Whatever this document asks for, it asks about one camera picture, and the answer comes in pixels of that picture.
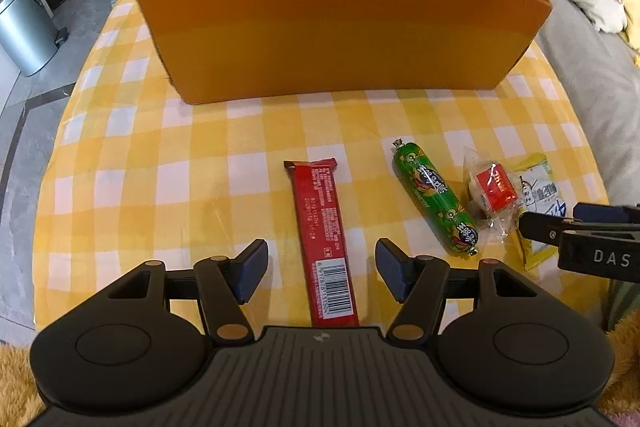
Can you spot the grey sofa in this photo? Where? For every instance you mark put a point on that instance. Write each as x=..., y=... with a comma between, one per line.
x=590, y=97

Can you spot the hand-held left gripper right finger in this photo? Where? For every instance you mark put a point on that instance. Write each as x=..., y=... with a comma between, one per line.
x=392, y=269

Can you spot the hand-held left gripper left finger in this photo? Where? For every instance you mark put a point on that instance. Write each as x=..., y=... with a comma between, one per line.
x=250, y=269

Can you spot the grey metal trash can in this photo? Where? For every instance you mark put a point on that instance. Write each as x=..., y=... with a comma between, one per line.
x=22, y=32

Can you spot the orange cardboard box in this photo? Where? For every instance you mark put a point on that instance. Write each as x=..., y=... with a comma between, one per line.
x=340, y=37

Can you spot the yellow checkered tablecloth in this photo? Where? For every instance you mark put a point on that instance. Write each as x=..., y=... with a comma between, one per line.
x=175, y=167

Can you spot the yellow and white snack packet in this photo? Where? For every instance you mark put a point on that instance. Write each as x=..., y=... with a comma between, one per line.
x=542, y=192

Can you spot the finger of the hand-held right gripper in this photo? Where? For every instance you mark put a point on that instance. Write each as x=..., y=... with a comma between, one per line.
x=542, y=227
x=605, y=213

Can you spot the clear snack red label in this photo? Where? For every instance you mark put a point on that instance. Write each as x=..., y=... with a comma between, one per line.
x=492, y=187

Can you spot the green sausage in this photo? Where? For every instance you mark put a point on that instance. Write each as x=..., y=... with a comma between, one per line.
x=435, y=192

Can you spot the red snack bar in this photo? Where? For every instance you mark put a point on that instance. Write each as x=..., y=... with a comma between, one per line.
x=322, y=227

